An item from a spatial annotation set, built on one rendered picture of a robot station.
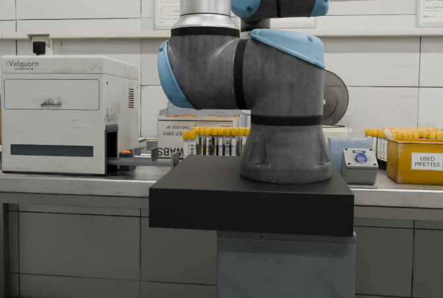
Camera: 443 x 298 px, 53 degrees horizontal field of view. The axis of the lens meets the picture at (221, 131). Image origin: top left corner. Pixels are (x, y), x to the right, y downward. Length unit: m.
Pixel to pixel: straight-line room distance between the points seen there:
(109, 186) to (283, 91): 0.57
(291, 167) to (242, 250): 0.14
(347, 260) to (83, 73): 0.77
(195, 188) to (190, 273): 1.22
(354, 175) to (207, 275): 0.94
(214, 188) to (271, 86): 0.18
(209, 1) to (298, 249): 0.40
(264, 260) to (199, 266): 1.16
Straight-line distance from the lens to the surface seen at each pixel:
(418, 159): 1.13
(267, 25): 1.12
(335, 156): 1.16
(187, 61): 0.70
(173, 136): 1.38
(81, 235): 1.92
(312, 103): 0.68
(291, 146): 0.67
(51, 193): 1.16
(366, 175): 1.05
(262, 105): 0.68
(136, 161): 1.12
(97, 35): 1.80
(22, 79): 1.23
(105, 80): 1.13
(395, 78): 1.74
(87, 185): 1.11
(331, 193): 0.62
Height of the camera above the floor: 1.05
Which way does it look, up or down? 3 degrees down
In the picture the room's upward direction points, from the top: 1 degrees clockwise
